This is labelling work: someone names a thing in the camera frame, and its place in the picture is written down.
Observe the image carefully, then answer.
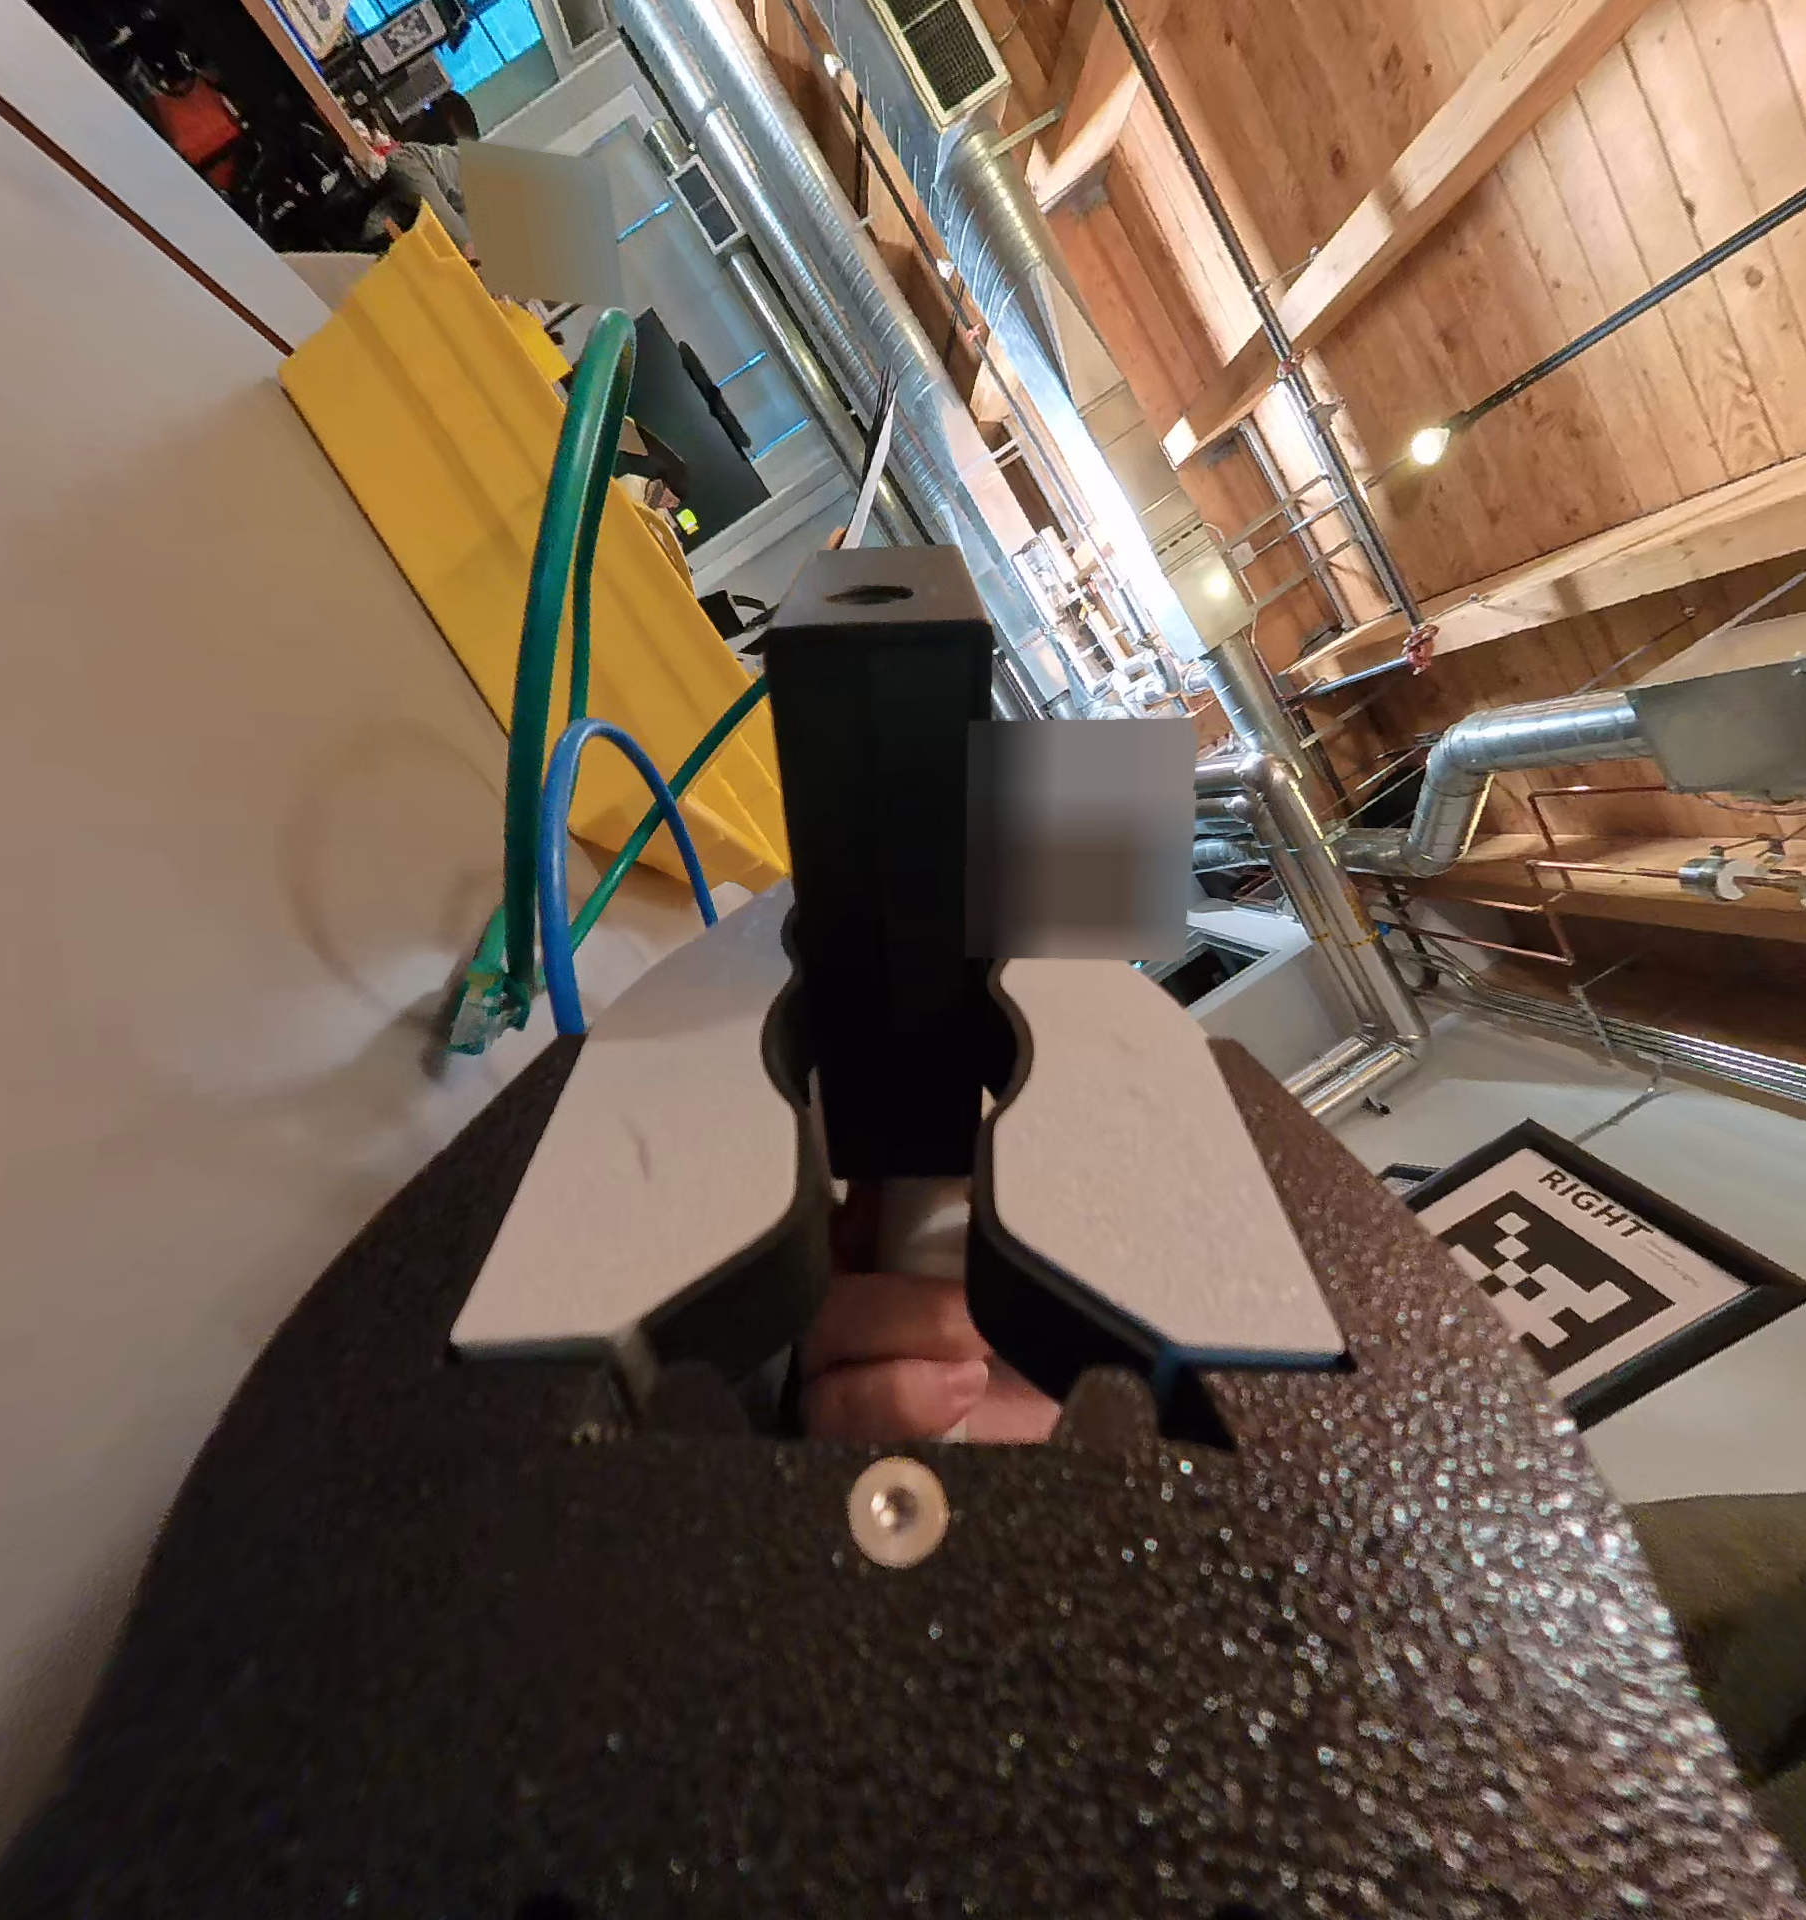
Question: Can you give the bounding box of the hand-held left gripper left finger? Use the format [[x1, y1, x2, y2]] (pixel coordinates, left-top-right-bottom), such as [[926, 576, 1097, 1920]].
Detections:
[[447, 878, 833, 1376]]

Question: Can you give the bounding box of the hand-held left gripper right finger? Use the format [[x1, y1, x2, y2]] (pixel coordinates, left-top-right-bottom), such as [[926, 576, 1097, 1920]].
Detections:
[[964, 955, 1358, 1389]]

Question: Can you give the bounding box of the green ethernet cable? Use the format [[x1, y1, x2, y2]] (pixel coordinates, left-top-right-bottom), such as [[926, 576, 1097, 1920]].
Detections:
[[446, 308, 775, 1060]]

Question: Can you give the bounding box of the blue ethernet cable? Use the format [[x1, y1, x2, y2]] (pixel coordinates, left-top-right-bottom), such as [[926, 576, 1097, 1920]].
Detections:
[[542, 721, 721, 1041]]

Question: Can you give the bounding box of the black network switch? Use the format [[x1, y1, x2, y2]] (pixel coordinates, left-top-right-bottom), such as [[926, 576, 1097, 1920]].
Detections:
[[763, 547, 991, 1180]]

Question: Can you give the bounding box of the person's right hand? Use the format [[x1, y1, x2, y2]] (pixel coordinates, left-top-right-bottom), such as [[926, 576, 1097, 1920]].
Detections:
[[800, 1177, 1067, 1446]]

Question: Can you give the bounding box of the person's olive jacket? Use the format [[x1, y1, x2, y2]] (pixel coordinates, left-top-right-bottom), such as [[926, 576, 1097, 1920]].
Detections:
[[1624, 1485, 1806, 1788]]

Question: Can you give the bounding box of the black panel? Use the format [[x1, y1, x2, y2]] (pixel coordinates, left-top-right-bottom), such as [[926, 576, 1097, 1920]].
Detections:
[[624, 313, 775, 519]]

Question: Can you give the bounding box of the yellow bin with divider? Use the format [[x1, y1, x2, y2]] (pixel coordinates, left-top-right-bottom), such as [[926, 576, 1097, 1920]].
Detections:
[[278, 203, 789, 895]]

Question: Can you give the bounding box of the ceiling vent grille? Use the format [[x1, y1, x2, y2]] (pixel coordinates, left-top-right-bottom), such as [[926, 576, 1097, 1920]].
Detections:
[[865, 0, 1013, 122]]

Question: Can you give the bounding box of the silver duct with metal box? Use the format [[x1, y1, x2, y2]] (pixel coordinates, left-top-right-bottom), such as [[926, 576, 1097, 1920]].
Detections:
[[1339, 649, 1806, 880]]

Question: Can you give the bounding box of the silver ventilation duct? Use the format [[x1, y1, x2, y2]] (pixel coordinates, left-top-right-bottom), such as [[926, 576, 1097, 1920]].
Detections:
[[609, 0, 1429, 1081]]

